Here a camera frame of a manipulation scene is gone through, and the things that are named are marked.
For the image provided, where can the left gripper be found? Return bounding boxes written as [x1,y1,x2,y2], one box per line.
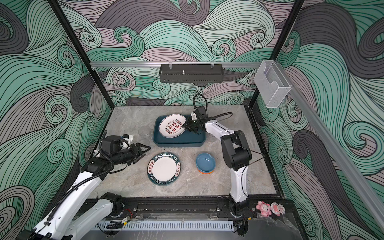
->
[112,142,151,167]

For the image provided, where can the plate with red characters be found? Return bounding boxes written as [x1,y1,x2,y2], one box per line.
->
[159,114,187,138]

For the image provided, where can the green rim hao wei plate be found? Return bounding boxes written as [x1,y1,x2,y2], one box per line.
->
[147,152,181,186]

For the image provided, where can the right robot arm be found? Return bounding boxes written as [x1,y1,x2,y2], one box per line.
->
[183,116,252,216]

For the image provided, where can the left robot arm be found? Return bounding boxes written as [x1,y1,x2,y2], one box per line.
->
[17,139,151,240]

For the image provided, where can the teal plastic bin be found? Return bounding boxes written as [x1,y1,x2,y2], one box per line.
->
[153,115,206,148]

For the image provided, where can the clear cup far left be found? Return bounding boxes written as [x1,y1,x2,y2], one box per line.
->
[138,125,152,138]

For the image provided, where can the blue bowl on stack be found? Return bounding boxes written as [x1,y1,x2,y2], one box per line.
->
[196,153,216,171]

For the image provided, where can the orange bowl under stack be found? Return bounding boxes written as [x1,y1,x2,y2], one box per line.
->
[198,169,214,175]

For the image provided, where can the pink white plush toy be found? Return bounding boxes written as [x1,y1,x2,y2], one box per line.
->
[271,202,286,217]

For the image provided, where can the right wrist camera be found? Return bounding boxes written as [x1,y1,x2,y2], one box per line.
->
[194,106,208,121]

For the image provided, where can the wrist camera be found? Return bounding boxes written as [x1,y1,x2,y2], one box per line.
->
[194,106,208,121]
[101,134,133,155]

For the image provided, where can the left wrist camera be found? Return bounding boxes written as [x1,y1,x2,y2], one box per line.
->
[101,134,133,155]

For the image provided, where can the black wall shelf tray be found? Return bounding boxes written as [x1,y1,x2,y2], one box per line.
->
[159,64,224,84]

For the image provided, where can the aluminium rail back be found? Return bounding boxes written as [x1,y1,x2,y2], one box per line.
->
[90,61,261,69]

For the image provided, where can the aluminium rail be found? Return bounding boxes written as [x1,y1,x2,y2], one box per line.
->
[274,62,384,230]
[90,61,261,69]

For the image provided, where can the clear acrylic wall holder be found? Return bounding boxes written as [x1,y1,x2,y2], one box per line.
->
[254,60,292,108]

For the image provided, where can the white slotted cable duct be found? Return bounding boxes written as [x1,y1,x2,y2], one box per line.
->
[89,220,235,232]

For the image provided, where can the black frame post left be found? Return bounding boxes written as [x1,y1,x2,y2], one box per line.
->
[47,0,115,110]

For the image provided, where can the black frame post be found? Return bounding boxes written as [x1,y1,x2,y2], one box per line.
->
[249,1,304,109]
[47,0,115,110]

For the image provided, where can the black frame post right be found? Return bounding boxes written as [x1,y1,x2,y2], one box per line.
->
[249,1,304,109]

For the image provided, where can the aluminium rail right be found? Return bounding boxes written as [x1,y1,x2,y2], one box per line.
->
[274,62,384,230]

